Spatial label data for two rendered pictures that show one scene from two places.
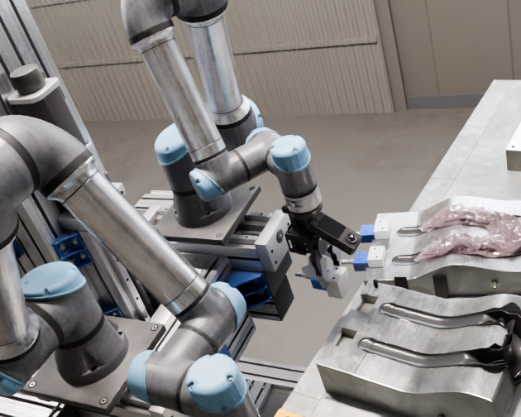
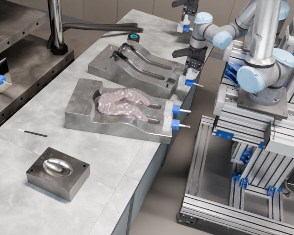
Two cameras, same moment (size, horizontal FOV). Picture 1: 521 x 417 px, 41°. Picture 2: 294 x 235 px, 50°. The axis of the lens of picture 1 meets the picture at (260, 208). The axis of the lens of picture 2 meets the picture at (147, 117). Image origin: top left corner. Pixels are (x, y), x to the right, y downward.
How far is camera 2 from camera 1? 2.49 m
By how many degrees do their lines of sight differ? 99
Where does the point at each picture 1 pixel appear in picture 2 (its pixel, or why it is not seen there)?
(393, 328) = (158, 72)
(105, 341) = not seen: hidden behind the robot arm
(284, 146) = (205, 14)
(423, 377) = (148, 56)
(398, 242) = (158, 116)
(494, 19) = not seen: outside the picture
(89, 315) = not seen: hidden behind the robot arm
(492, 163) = (97, 183)
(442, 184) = (132, 172)
